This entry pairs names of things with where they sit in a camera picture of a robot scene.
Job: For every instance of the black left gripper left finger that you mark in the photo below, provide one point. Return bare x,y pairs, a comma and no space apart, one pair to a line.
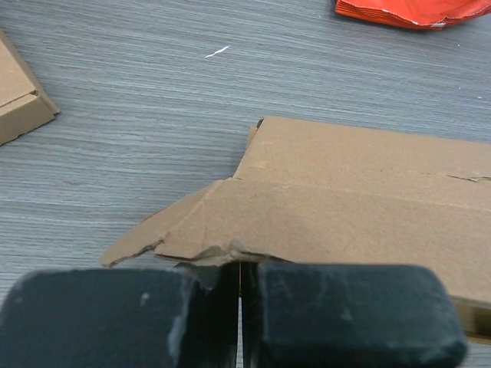
127,317

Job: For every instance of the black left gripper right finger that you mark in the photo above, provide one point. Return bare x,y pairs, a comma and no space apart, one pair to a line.
347,315

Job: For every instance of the large cardboard box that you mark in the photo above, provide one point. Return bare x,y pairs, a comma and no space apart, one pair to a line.
311,192

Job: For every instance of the small brown cardboard box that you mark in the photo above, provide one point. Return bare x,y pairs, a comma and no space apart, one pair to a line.
25,105

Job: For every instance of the cassava chips bag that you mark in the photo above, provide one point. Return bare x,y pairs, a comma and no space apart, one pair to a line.
414,14

